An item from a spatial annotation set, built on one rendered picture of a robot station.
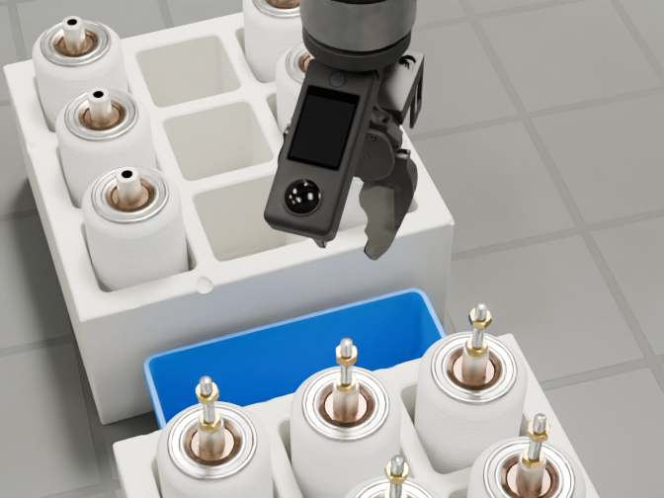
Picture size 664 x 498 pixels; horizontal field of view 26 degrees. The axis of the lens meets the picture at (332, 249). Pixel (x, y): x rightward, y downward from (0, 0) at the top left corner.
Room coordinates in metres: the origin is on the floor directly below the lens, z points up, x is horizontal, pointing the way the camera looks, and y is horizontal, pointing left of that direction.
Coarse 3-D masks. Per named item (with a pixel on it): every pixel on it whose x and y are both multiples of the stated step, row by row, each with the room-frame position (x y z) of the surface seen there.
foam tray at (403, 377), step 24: (504, 336) 0.84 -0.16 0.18; (408, 384) 0.78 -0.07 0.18; (528, 384) 0.78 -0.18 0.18; (264, 408) 0.75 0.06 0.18; (288, 408) 0.75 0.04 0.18; (408, 408) 0.78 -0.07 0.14; (528, 408) 0.75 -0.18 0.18; (288, 432) 0.74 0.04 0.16; (408, 432) 0.73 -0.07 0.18; (552, 432) 0.73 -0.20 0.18; (120, 456) 0.70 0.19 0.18; (144, 456) 0.70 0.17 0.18; (288, 456) 0.74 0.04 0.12; (408, 456) 0.70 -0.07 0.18; (576, 456) 0.70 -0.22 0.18; (120, 480) 0.71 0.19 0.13; (144, 480) 0.68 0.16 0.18; (288, 480) 0.68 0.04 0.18; (432, 480) 0.68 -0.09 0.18; (456, 480) 0.68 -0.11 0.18
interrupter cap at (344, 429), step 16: (320, 384) 0.73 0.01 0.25; (368, 384) 0.73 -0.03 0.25; (304, 400) 0.71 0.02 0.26; (320, 400) 0.71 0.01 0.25; (368, 400) 0.71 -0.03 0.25; (384, 400) 0.71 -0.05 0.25; (304, 416) 0.69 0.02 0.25; (320, 416) 0.69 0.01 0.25; (336, 416) 0.70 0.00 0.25; (352, 416) 0.70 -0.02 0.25; (368, 416) 0.69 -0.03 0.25; (384, 416) 0.69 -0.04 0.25; (320, 432) 0.68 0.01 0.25; (336, 432) 0.68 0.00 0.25; (352, 432) 0.68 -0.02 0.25; (368, 432) 0.68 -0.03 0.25
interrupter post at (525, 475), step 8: (520, 456) 0.64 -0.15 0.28; (544, 456) 0.64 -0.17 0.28; (520, 464) 0.63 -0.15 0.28; (544, 464) 0.63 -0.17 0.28; (520, 472) 0.63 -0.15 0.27; (528, 472) 0.62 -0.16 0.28; (536, 472) 0.62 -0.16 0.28; (520, 480) 0.63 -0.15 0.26; (528, 480) 0.62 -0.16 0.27; (536, 480) 0.62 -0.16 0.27; (528, 488) 0.62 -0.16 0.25; (536, 488) 0.62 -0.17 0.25
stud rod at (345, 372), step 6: (342, 342) 0.71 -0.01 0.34; (348, 342) 0.71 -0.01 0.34; (342, 348) 0.70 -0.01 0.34; (348, 348) 0.70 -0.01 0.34; (342, 354) 0.70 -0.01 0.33; (348, 354) 0.70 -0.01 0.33; (342, 366) 0.70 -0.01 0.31; (342, 372) 0.70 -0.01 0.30; (348, 372) 0.70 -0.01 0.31; (342, 378) 0.70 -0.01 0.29; (348, 378) 0.70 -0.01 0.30
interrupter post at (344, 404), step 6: (336, 390) 0.70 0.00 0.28; (354, 390) 0.70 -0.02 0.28; (336, 396) 0.70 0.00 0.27; (342, 396) 0.70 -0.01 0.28; (348, 396) 0.70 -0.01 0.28; (354, 396) 0.70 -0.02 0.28; (336, 402) 0.70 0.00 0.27; (342, 402) 0.70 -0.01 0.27; (348, 402) 0.70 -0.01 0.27; (354, 402) 0.70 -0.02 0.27; (336, 408) 0.70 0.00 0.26; (342, 408) 0.70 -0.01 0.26; (348, 408) 0.70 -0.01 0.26; (354, 408) 0.70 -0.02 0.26; (342, 414) 0.70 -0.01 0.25; (348, 414) 0.70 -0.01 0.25
